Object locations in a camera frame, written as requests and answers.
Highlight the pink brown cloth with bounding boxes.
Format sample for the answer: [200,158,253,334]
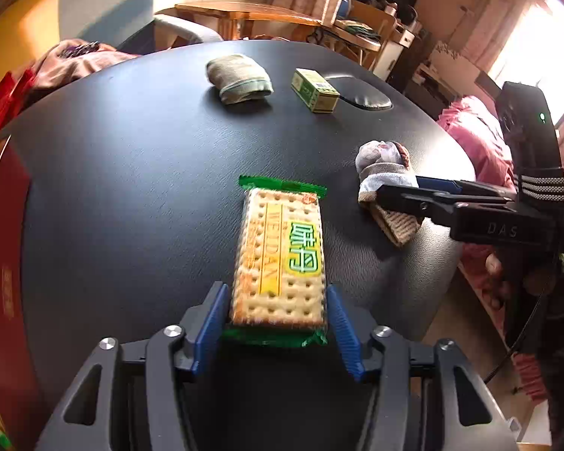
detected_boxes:
[31,39,138,91]

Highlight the grey armchair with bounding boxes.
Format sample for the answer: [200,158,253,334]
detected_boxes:
[153,14,223,50]

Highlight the cracker pack green wrapper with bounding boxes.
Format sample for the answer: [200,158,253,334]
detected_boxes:
[224,175,327,348]

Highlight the green rolled sock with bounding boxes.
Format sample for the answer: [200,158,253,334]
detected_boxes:
[206,54,274,105]

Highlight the wooden shelf desk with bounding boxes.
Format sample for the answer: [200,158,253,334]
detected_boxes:
[317,1,415,80]

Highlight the person right hand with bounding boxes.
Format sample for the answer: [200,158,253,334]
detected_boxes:
[485,247,560,313]

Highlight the red gift box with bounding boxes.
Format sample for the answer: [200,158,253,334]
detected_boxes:
[0,139,45,450]

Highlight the pink blanket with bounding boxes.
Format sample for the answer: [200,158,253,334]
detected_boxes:
[435,95,551,404]

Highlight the beige white sock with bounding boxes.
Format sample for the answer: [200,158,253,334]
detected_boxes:
[355,141,422,247]

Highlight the red cloth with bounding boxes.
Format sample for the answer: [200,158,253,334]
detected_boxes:
[0,68,35,130]

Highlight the green yellow small box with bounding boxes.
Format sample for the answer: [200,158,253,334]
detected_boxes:
[291,68,340,114]

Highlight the black cable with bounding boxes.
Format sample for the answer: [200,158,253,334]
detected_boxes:
[483,285,546,385]

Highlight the wooden table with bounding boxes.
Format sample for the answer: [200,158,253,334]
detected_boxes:
[175,0,321,41]

